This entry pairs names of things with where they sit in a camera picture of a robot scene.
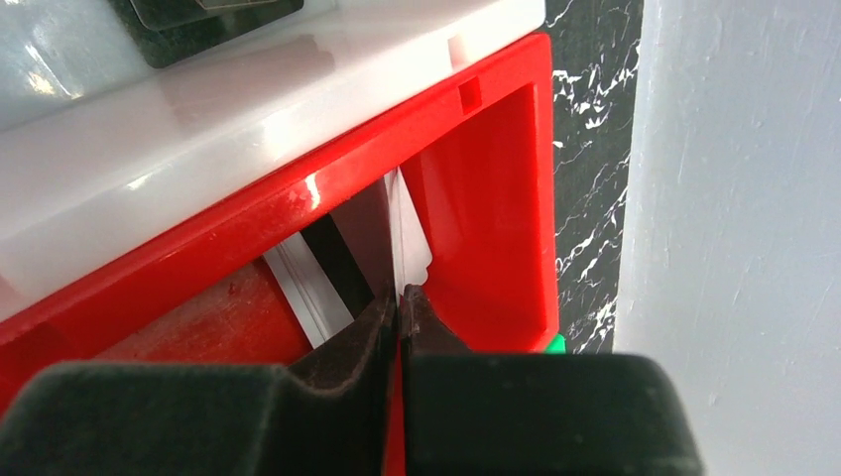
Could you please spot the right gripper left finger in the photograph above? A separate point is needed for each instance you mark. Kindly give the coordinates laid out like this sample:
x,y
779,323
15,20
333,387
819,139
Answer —
x,y
327,414

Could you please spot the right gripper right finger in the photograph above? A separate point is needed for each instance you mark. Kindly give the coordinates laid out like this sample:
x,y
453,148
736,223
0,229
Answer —
x,y
481,413

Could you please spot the grey cards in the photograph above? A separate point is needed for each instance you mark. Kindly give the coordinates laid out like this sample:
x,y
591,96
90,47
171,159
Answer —
x,y
330,271

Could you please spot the white grey card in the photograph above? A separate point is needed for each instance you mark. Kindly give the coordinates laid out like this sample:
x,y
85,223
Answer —
x,y
411,254

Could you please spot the black card in white bin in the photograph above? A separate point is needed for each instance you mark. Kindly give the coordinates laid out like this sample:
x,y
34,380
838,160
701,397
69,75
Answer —
x,y
168,31

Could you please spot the green plastic bin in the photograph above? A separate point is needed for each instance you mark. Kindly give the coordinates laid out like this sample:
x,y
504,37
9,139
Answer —
x,y
557,345

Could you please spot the red plastic bin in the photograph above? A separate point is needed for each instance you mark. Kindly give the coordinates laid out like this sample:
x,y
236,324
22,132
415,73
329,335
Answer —
x,y
476,156

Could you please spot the white plastic bin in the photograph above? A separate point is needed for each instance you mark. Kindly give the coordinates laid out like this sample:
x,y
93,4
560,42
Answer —
x,y
101,152

